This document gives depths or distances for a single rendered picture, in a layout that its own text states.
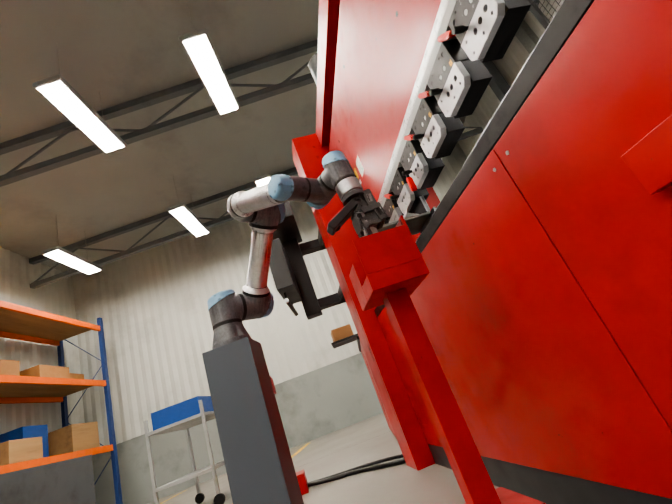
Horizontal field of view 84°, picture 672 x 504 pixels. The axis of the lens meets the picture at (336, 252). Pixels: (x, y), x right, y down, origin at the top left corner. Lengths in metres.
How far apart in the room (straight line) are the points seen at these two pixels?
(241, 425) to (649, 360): 1.15
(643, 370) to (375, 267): 0.56
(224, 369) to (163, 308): 8.57
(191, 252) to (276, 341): 3.24
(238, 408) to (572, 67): 1.31
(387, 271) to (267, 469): 0.80
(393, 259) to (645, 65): 0.61
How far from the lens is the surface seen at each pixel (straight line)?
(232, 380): 1.45
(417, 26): 1.40
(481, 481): 1.04
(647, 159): 0.68
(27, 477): 3.04
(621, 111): 0.72
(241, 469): 1.45
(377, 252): 0.98
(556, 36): 0.80
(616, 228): 0.76
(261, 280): 1.58
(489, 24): 1.10
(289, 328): 8.82
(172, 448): 9.55
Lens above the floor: 0.44
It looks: 21 degrees up
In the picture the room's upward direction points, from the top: 21 degrees counter-clockwise
